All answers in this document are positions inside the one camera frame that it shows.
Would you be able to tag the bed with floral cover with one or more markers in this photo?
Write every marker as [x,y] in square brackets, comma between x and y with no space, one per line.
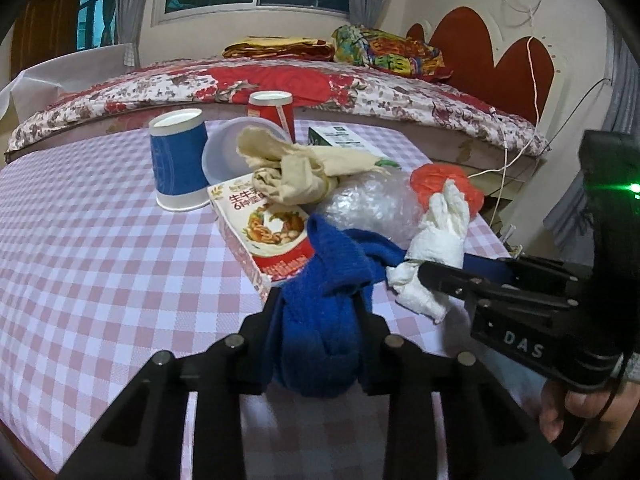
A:
[380,90]

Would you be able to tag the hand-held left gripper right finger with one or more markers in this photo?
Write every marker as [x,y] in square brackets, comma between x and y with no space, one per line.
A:
[374,360]

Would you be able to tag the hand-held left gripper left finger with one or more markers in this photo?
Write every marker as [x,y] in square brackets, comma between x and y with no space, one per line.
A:
[252,360]

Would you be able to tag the colourful patterned pillow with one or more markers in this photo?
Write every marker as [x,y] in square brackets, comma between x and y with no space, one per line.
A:
[390,52]

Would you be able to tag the white tissue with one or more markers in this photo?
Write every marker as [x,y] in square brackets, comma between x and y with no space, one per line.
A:
[442,242]

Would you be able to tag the red printed carton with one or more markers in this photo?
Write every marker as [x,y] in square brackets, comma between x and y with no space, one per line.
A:
[270,240]

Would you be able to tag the beige crumpled cloth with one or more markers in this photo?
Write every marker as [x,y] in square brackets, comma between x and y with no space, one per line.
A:
[290,170]

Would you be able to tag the red paper cup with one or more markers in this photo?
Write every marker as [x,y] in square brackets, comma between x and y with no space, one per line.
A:
[272,110]

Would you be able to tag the balcony glass door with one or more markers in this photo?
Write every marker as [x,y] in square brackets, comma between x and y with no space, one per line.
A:
[97,10]

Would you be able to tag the green white milk carton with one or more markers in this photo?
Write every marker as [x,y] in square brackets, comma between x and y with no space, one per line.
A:
[345,139]

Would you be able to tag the grey patterned curtain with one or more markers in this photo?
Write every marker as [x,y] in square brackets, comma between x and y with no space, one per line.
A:
[620,85]

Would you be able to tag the pink checkered tablecloth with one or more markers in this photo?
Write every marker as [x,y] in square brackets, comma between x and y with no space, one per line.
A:
[100,260]

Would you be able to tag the red scalloped headboard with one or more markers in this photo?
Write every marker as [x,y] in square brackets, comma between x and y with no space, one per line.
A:
[465,40]

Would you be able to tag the brown wooden door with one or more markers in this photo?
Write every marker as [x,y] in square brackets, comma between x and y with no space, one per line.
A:
[45,25]

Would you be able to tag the person's right hand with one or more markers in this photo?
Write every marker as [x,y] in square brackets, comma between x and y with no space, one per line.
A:
[590,410]

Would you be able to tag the orange plastic bag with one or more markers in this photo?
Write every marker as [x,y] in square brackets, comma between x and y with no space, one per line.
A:
[432,180]

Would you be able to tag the blue paper cup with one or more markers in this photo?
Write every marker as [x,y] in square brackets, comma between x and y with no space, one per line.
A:
[177,160]
[222,152]

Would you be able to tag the blue knit cloth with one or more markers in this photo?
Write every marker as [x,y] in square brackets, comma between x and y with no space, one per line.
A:
[320,310]

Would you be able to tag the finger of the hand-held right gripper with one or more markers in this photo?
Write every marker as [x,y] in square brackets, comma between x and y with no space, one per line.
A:
[492,267]
[450,280]

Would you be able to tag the folded yellow red blanket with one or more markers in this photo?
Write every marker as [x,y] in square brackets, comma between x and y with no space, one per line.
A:
[280,47]

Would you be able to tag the clear bubble wrap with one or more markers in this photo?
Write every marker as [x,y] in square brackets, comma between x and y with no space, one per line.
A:
[370,210]

